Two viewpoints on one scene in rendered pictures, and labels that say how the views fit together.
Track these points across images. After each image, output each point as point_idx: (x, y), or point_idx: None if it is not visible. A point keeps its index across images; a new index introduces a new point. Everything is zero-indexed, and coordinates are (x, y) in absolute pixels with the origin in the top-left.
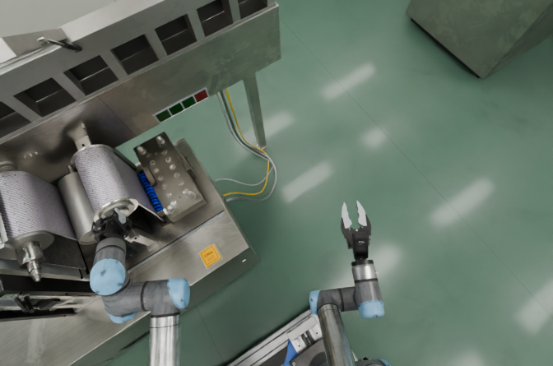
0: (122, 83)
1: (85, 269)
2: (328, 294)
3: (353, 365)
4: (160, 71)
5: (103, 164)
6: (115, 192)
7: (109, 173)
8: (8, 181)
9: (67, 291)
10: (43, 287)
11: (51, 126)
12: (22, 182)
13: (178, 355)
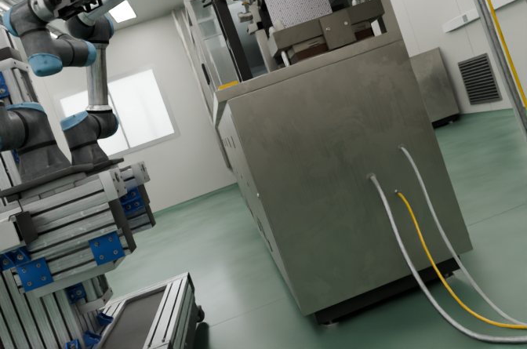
0: None
1: None
2: (74, 39)
3: (4, 4)
4: None
5: None
6: None
7: None
8: None
9: (227, 34)
10: (220, 10)
11: None
12: None
13: None
